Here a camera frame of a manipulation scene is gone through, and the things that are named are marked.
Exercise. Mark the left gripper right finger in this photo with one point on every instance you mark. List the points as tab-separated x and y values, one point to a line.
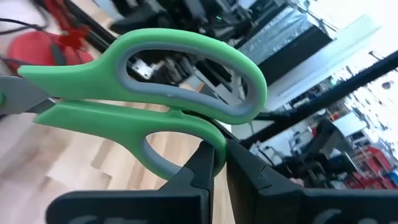
255	193

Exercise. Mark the red desk lamp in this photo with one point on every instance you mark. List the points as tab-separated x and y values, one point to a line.
31	49

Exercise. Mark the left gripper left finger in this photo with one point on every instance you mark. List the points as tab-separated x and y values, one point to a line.
186	199

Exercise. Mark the dark grey side table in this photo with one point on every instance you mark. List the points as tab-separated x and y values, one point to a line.
280	34

